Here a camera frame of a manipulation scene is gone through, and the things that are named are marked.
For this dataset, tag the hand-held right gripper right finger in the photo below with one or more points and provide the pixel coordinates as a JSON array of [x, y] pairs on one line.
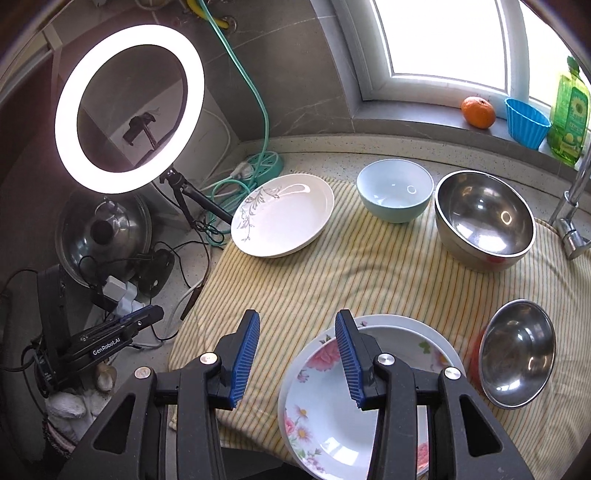
[[351, 364]]

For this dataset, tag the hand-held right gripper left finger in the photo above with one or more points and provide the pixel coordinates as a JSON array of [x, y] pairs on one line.
[[244, 360]]

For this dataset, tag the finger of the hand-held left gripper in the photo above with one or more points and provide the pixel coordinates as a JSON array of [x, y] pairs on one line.
[[147, 318]]

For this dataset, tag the large pink floral plate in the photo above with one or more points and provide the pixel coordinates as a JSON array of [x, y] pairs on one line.
[[406, 341]]

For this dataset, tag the white plate grey leaf print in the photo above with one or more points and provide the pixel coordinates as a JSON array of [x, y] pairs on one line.
[[286, 217]]

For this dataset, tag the small steel bowl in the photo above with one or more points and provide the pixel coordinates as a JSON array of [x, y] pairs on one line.
[[517, 355]]

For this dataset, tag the large steel bowl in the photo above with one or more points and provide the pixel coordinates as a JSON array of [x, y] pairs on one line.
[[485, 217]]

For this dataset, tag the white power adapter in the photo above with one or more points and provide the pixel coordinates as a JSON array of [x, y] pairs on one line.
[[115, 290]]

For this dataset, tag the black round device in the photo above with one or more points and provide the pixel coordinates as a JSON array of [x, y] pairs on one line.
[[157, 272]]

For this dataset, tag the yellow striped cloth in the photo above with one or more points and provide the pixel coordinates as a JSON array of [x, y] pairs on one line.
[[369, 277]]

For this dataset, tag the steel pot lid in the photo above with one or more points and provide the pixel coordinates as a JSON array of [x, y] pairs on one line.
[[83, 240]]

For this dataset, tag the black tripod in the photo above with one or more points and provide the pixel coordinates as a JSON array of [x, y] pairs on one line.
[[203, 203]]

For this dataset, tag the light blue ceramic bowl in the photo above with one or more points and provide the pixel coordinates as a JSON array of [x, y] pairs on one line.
[[392, 189]]

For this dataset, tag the green power strip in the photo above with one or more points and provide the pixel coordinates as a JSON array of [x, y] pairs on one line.
[[268, 166]]

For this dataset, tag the chrome kitchen faucet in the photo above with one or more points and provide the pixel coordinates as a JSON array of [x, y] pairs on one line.
[[570, 230]]

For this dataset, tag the orange tangerine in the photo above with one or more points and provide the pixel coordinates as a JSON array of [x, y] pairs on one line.
[[478, 113]]

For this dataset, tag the blue ribbed plastic cup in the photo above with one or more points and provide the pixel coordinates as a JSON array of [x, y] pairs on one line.
[[526, 127]]

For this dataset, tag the green dish soap bottle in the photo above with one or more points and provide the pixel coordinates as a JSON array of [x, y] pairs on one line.
[[570, 124]]

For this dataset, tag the white framed window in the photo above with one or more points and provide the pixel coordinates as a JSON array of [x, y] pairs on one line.
[[438, 37]]

